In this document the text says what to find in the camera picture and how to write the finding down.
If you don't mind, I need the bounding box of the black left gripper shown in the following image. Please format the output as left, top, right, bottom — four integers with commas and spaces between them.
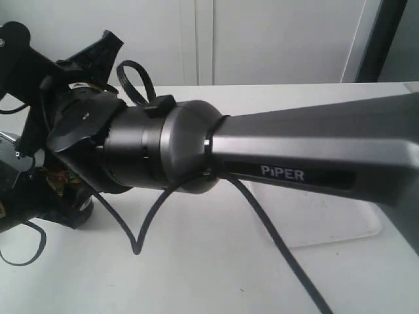
1, 173, 94, 233

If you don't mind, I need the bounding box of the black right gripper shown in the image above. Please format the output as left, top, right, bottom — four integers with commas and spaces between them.
19, 30, 126, 193

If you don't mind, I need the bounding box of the dark soy sauce bottle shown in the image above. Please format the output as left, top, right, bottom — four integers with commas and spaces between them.
39, 164, 87, 219

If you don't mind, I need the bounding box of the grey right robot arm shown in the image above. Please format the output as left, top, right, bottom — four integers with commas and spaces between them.
1, 25, 418, 249

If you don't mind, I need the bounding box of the white cabinet behind table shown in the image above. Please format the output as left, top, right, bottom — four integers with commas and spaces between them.
1, 1, 380, 86

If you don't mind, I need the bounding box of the white rectangular plastic tray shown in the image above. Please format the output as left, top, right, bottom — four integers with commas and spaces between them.
245, 181, 382, 249

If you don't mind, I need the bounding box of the black left camera cable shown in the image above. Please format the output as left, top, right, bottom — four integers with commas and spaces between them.
0, 218, 46, 266

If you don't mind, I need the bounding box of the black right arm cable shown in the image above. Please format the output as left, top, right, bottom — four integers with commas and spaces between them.
94, 60, 335, 314

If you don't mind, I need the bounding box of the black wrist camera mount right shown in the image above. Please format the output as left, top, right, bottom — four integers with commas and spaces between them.
1, 22, 64, 107

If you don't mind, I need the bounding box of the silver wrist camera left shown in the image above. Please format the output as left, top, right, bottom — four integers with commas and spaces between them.
1, 131, 45, 173

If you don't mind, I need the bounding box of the dark vertical post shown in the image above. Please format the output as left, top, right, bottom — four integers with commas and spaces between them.
354, 0, 407, 83

